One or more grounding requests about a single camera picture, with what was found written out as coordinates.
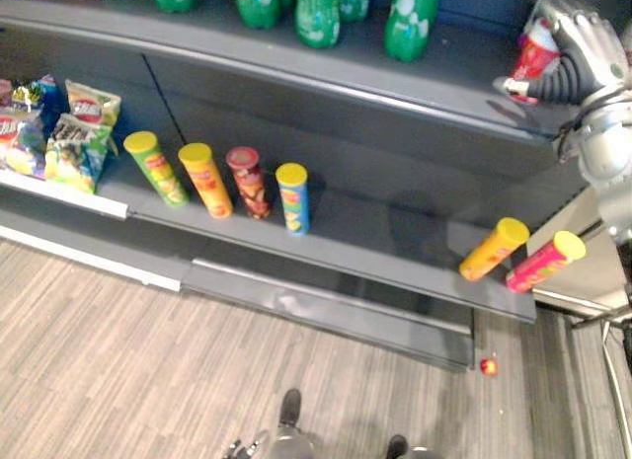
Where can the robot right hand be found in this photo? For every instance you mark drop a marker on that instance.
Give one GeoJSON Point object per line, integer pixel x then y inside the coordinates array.
{"type": "Point", "coordinates": [577, 74]}

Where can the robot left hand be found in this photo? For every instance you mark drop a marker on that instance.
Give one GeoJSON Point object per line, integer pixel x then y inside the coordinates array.
{"type": "Point", "coordinates": [244, 449]}

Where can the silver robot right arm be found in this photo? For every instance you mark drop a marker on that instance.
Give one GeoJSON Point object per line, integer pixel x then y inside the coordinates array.
{"type": "Point", "coordinates": [605, 148]}

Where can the pink chips can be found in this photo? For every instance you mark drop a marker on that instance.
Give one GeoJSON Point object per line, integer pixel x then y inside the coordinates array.
{"type": "Point", "coordinates": [543, 264]}

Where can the yellow orange chips can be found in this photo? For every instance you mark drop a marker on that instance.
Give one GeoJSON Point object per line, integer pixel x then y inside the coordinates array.
{"type": "Point", "coordinates": [494, 252]}

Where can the gray metal shelf unit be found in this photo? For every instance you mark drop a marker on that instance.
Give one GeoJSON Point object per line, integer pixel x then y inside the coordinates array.
{"type": "Point", "coordinates": [345, 133]}

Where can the blue chips can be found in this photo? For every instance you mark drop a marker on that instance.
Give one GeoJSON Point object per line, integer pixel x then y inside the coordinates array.
{"type": "Point", "coordinates": [293, 200]}

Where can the dark red chips can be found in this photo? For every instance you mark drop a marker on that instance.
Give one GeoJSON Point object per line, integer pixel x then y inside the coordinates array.
{"type": "Point", "coordinates": [249, 182]}

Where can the green chips can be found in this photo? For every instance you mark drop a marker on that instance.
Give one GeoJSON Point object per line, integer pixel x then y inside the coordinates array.
{"type": "Point", "coordinates": [158, 170]}

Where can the white shelf price strip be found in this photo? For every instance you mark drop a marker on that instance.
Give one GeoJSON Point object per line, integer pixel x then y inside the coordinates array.
{"type": "Point", "coordinates": [64, 195]}

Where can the silver robot left leg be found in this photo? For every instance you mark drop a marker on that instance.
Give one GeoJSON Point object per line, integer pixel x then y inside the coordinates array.
{"type": "Point", "coordinates": [291, 444]}

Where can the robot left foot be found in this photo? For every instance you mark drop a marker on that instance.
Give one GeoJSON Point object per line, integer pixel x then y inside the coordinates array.
{"type": "Point", "coordinates": [290, 407]}

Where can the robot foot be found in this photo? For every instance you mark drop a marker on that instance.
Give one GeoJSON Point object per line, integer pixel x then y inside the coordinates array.
{"type": "Point", "coordinates": [290, 407]}
{"type": "Point", "coordinates": [396, 445]}

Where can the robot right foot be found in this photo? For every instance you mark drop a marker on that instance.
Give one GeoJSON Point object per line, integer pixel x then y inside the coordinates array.
{"type": "Point", "coordinates": [396, 445]}

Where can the beige cart table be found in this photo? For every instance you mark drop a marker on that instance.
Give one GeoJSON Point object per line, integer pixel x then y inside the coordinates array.
{"type": "Point", "coordinates": [587, 276]}

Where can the small red floor object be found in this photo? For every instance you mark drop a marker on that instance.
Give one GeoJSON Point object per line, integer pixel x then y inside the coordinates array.
{"type": "Point", "coordinates": [489, 367]}

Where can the green Ruffles chip bag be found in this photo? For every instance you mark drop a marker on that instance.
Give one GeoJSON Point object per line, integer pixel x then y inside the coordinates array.
{"type": "Point", "coordinates": [76, 153]}

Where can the light green chip bag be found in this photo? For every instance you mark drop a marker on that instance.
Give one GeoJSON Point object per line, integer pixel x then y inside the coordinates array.
{"type": "Point", "coordinates": [94, 106]}

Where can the blue yellow chip bag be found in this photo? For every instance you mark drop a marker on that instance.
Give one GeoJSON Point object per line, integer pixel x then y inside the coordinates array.
{"type": "Point", "coordinates": [20, 143]}

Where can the dark blue chip bag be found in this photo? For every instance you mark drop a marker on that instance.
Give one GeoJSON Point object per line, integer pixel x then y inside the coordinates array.
{"type": "Point", "coordinates": [42, 96]}

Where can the dark red chip bag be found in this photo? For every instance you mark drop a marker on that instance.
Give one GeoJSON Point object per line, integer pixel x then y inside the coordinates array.
{"type": "Point", "coordinates": [5, 93]}

